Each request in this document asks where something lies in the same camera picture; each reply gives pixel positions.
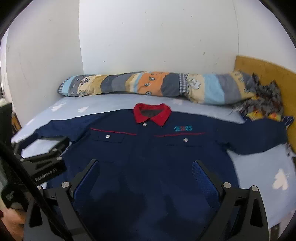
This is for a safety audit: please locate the navy jacket with red collar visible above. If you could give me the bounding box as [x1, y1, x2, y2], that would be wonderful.
[35, 103, 290, 241]

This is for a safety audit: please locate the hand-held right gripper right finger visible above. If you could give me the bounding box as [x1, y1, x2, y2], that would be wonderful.
[192, 159, 270, 241]

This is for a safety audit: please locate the grey patterned cloth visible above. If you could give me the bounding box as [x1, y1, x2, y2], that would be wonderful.
[230, 73, 284, 116]

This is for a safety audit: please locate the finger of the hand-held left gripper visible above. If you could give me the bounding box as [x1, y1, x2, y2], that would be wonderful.
[13, 137, 70, 163]

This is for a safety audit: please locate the rolled striped patterned quilt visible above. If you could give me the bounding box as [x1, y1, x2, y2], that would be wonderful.
[57, 71, 260, 105]

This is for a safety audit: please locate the dark blue patterned pillow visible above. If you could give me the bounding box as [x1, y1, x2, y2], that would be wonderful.
[240, 108, 295, 133]

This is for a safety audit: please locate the light blue cloud-print bed sheet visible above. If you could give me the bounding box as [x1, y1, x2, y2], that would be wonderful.
[10, 93, 296, 232]

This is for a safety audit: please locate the wooden headboard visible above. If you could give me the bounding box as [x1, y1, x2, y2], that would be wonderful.
[232, 55, 296, 154]

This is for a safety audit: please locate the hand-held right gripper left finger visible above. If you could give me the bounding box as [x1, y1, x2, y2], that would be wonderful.
[23, 159, 100, 241]

